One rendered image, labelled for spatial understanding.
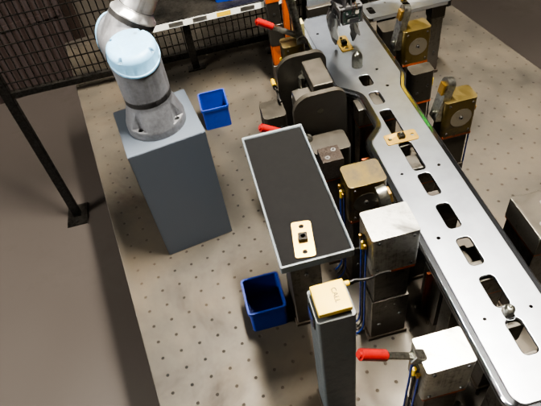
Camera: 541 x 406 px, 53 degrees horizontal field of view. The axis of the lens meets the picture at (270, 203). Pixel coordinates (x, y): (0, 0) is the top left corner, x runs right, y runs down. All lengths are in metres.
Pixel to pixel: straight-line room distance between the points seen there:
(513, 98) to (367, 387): 1.18
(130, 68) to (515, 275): 0.92
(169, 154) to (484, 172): 0.97
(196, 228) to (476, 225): 0.77
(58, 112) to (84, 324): 1.58
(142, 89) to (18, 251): 1.73
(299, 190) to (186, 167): 0.42
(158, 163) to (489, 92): 1.24
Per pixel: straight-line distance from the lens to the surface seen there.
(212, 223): 1.58
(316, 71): 1.34
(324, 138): 1.31
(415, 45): 1.78
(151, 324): 1.52
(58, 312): 2.57
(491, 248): 1.22
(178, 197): 1.47
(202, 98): 2.03
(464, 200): 1.30
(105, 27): 1.42
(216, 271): 1.56
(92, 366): 2.37
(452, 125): 1.53
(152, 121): 1.34
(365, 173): 1.22
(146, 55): 1.27
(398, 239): 1.09
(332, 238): 1.00
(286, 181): 1.11
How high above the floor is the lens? 1.96
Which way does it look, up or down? 48 degrees down
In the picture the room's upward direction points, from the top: 10 degrees counter-clockwise
